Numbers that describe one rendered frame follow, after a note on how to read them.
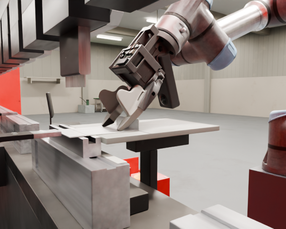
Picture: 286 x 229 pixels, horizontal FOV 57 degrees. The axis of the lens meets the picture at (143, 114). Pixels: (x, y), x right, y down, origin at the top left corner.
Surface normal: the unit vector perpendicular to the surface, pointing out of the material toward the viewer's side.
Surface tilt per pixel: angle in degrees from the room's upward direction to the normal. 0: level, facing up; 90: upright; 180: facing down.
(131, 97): 81
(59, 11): 90
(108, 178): 90
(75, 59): 90
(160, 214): 0
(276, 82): 90
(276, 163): 73
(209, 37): 115
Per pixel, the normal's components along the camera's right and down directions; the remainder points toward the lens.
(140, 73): 0.55, 0.07
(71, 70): -0.83, 0.05
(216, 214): 0.00, -1.00
